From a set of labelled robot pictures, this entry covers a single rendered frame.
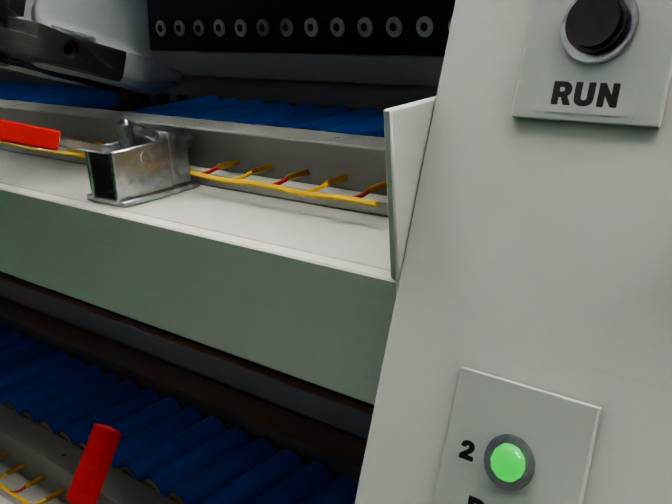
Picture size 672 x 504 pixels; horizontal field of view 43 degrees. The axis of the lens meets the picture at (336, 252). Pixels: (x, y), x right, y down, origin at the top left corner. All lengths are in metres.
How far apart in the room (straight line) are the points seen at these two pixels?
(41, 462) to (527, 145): 0.35
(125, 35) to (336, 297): 0.23
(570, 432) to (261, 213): 0.16
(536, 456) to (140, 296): 0.19
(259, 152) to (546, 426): 0.19
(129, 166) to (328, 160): 0.08
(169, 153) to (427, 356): 0.18
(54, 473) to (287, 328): 0.23
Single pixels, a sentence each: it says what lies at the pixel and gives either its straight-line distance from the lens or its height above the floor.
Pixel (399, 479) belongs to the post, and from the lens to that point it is 0.25.
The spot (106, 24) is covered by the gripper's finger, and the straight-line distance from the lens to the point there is 0.45.
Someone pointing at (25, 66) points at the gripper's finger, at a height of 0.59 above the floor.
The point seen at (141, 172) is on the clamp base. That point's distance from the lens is 0.37.
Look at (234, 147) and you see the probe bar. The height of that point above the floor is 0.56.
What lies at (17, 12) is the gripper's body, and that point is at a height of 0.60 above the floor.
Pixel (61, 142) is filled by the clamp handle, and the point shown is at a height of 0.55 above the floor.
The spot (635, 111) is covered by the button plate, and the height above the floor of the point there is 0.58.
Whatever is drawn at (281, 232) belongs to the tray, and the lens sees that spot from 0.30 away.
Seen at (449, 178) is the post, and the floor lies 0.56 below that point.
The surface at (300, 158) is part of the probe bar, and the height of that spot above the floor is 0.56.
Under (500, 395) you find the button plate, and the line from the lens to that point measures 0.23.
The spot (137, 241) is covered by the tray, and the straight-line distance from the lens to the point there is 0.34.
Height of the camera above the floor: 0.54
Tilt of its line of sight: 1 degrees down
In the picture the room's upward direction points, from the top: 11 degrees clockwise
